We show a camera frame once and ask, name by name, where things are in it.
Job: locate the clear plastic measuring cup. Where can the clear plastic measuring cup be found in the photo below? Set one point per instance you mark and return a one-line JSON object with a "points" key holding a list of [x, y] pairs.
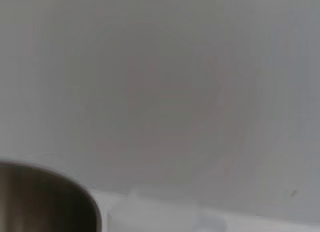
{"points": [[162, 217]]}

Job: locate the stainless steel mixing bowl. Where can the stainless steel mixing bowl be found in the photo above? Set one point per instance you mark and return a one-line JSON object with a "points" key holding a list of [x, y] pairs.
{"points": [[37, 199]]}

